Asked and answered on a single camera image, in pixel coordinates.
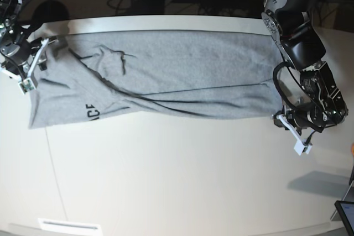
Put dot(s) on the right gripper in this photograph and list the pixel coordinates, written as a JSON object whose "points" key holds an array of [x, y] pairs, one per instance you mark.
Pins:
{"points": [[18, 59]]}

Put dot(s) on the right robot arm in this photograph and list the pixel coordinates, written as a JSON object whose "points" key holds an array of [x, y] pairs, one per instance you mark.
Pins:
{"points": [[11, 28]]}

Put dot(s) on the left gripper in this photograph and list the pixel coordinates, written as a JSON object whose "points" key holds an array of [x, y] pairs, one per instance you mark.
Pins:
{"points": [[295, 123]]}

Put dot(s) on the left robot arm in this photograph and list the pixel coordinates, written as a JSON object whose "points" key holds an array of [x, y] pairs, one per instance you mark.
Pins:
{"points": [[303, 81]]}

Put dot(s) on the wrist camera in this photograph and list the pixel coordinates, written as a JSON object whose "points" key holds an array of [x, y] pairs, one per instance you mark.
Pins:
{"points": [[301, 147], [27, 85]]}

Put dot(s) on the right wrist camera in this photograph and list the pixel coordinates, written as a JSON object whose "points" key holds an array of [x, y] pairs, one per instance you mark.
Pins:
{"points": [[27, 85]]}

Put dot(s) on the grey T-shirt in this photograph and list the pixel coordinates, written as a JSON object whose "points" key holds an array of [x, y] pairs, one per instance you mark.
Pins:
{"points": [[213, 75]]}

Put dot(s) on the white label strip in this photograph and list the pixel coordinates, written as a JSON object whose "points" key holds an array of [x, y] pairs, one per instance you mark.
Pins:
{"points": [[73, 228]]}

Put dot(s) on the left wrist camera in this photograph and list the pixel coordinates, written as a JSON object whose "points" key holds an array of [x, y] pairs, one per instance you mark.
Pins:
{"points": [[301, 147]]}

